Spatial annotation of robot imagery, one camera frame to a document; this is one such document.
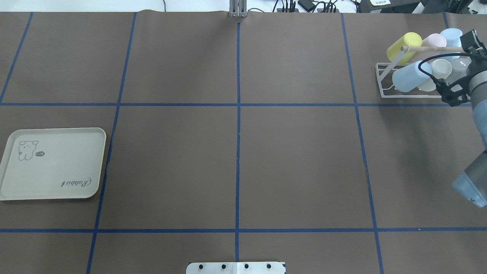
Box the light blue cup back row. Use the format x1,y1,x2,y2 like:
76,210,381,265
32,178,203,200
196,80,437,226
392,60,431,92

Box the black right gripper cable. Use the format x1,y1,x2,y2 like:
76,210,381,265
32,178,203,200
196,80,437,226
418,51,487,107

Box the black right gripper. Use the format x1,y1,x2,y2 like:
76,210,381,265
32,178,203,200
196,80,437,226
466,54,487,78

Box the pink plastic cup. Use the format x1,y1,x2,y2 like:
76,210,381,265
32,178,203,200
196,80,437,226
421,33,447,52

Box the light blue cup row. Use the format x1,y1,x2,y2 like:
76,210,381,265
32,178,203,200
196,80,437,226
392,60,431,92
440,28,463,48

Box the grey plastic cup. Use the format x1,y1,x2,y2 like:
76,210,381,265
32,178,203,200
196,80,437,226
446,57,471,85

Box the white wire dish rack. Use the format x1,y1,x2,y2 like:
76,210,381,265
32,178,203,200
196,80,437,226
376,28,471,98

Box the cream white plastic cup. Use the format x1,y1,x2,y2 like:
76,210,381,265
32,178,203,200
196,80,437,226
417,59,452,92

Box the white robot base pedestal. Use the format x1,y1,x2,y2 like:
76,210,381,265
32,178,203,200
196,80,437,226
186,261,286,274

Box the yellow plastic cup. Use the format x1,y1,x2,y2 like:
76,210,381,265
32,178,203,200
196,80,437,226
387,32,423,66

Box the white cup tray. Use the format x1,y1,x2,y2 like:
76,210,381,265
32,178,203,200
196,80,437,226
0,127,107,201

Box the aluminium frame post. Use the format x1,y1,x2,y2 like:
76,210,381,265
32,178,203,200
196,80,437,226
229,0,248,18

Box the light blue cup front row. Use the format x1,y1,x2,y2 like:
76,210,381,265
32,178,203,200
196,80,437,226
440,28,463,48

